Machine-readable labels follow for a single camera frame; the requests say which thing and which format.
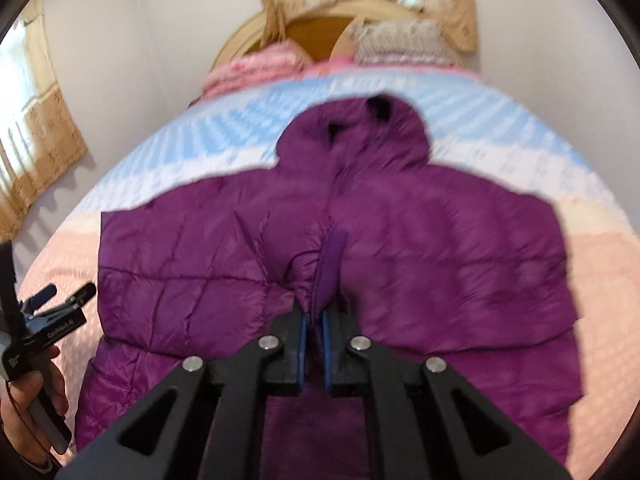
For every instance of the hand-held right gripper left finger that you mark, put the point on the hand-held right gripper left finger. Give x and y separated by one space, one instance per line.
302 355

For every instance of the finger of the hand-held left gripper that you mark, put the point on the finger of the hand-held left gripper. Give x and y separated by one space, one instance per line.
84 293
40 298

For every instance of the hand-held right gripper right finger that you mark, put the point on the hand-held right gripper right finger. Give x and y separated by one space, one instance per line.
327 355

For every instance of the purple puffer jacket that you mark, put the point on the purple puffer jacket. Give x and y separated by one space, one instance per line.
425 240

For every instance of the person's left hand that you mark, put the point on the person's left hand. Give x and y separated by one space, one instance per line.
20 425

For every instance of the beige side window curtain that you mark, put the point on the beige side window curtain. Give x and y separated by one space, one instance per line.
55 155

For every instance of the dotted pastel bedspread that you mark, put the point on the dotted pastel bedspread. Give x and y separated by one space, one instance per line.
200 145

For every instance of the pink folded quilt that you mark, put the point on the pink folded quilt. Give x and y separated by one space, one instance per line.
250 67

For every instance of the patterned pillow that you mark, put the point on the patterned pillow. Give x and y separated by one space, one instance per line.
400 42

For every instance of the cream wooden headboard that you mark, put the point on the cream wooden headboard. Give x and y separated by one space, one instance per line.
315 32

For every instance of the beige curtain behind headboard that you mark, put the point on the beige curtain behind headboard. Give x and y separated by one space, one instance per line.
280 10

